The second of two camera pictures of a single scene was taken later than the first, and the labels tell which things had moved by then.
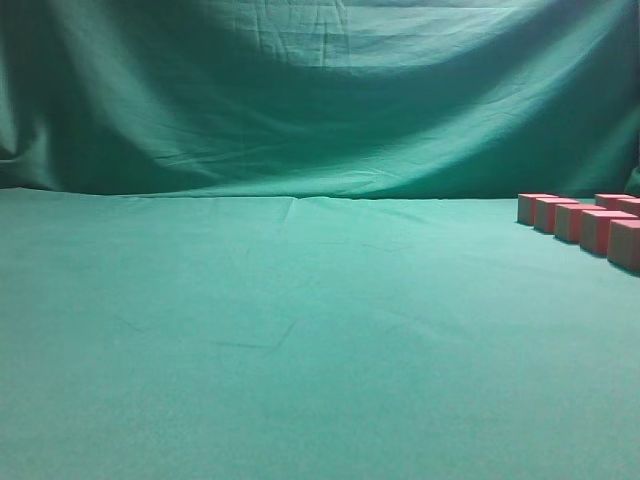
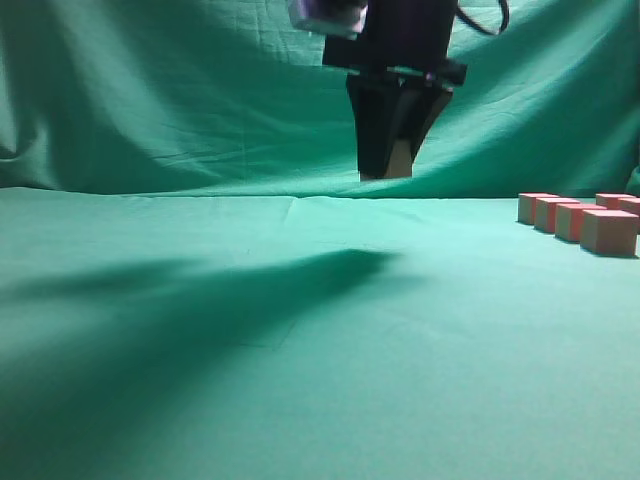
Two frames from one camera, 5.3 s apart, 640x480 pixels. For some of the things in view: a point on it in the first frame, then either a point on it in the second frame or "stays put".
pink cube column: [567, 220] stays put
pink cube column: [623, 244] to [400, 160]
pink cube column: [594, 228] stays put
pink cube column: [526, 206] stays put
